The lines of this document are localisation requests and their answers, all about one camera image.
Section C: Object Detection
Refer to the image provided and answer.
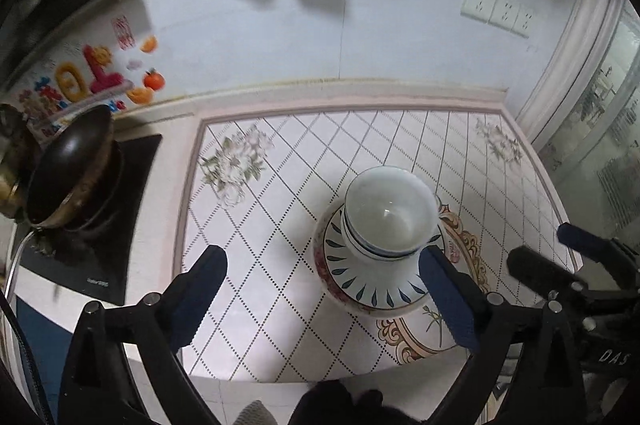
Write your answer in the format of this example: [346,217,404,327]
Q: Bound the colourful wall sticker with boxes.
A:
[17,15,166,141]

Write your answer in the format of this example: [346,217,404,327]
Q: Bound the black induction cooker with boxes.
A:
[17,132,164,306]

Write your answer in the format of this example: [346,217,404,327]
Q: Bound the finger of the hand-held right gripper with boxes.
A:
[556,222,640,278]
[506,246,598,303]

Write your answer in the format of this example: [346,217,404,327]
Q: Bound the dark cloth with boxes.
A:
[289,380,418,425]

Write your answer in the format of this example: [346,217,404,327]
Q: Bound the white bowl dark rim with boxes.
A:
[343,185,441,256]

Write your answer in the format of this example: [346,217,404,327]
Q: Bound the large plain white bowl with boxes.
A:
[341,205,441,262]

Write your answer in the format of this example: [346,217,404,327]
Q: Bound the white ceramic cup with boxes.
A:
[346,166,442,247]

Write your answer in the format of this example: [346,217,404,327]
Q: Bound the grey fuzzy cloth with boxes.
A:
[232,400,277,425]

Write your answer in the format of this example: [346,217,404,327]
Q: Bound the dark wok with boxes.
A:
[5,104,126,306]

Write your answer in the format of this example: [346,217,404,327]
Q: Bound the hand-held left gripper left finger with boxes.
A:
[57,245,228,425]

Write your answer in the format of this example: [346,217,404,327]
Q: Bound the white wall outlet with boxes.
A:
[515,5,535,38]
[489,0,522,31]
[461,0,499,22]

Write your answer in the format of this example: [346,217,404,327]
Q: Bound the white plate blue leaf pattern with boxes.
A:
[322,205,448,311]

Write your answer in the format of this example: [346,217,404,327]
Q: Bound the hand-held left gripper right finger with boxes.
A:
[417,246,583,425]

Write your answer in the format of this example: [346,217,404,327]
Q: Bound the glass door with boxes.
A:
[530,0,640,266]

